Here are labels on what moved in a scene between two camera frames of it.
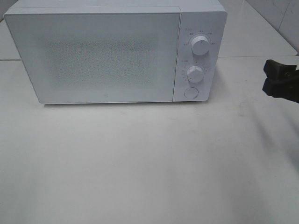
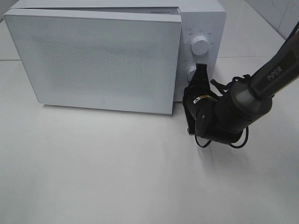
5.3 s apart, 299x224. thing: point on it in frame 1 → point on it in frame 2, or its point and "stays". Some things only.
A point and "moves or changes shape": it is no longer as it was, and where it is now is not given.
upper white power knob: x=200 y=45 stays
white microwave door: x=92 y=55 moves or changes shape
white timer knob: x=195 y=74 stays
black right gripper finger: x=274 y=70 → x=197 y=96
